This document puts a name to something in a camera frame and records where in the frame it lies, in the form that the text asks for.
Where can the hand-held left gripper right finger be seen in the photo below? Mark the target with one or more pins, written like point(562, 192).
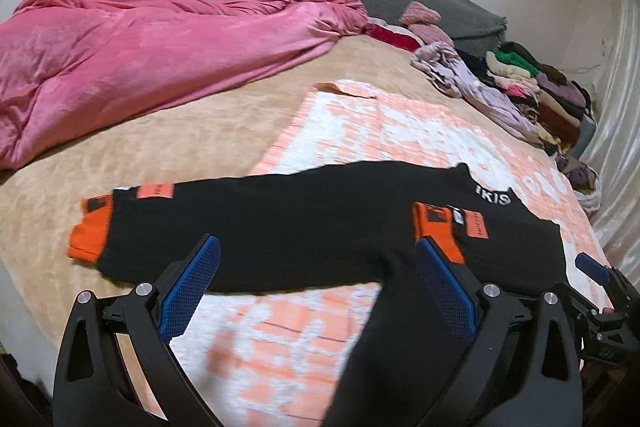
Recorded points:
point(445, 287)

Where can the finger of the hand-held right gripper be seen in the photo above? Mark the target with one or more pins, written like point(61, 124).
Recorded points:
point(592, 268)

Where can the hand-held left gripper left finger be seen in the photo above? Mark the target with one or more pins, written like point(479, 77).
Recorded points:
point(192, 287)

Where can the black sweater with orange cuffs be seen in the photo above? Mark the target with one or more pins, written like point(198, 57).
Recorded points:
point(300, 217)

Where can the stack of folded clothes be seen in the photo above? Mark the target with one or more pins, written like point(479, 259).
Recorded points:
point(540, 92)

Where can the purple crumpled cloth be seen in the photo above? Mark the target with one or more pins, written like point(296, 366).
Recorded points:
point(580, 172)

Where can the white satin curtain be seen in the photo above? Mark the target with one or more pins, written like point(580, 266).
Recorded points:
point(617, 117)

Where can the orange white checked towel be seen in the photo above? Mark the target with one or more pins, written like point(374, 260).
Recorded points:
point(400, 127)

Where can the lilac crumpled garment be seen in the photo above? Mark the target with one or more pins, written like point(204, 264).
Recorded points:
point(465, 82)

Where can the pink plush blanket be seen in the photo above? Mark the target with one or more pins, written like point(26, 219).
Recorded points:
point(125, 52)

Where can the pink knit garment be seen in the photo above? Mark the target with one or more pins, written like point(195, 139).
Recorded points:
point(420, 13)
point(431, 33)

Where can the red cloth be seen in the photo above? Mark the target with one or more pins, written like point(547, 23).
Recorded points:
point(392, 36)

